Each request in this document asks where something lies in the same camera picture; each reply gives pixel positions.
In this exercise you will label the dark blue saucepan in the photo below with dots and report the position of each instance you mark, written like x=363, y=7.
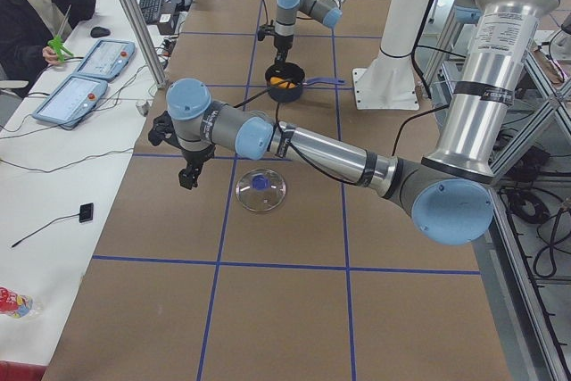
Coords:
x=297, y=75

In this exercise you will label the aluminium frame post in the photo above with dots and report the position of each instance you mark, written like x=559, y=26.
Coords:
x=144, y=41

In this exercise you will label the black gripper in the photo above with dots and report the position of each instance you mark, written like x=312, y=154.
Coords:
x=282, y=45
x=196, y=158

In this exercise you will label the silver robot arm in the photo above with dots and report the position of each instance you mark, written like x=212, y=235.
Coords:
x=445, y=194
x=325, y=12

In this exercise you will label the yellow corn cob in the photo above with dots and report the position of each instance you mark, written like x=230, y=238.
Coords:
x=278, y=82

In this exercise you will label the lower blue teach pendant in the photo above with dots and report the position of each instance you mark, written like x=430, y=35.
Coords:
x=71, y=101

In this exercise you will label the small black square pad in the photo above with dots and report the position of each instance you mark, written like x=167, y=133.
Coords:
x=86, y=212

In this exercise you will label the black computer mouse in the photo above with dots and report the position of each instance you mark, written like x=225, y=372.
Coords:
x=98, y=31

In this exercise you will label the glass pot lid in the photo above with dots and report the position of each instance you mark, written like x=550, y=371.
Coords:
x=261, y=190

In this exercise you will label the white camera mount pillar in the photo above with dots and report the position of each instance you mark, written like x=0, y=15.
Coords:
x=388, y=83

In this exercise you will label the upper blue teach pendant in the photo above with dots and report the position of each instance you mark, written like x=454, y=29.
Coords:
x=107, y=59

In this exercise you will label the blue teach pendant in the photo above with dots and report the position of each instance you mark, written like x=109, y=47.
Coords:
x=107, y=59
x=71, y=101

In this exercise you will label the green handled scissors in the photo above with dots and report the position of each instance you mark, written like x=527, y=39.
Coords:
x=56, y=42

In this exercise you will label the red plastic bottle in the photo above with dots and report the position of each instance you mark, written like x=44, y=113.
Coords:
x=19, y=306

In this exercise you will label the black keyboard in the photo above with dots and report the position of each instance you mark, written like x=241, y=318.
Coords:
x=151, y=10

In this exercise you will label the seated person in black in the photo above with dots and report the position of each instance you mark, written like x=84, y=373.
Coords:
x=26, y=28

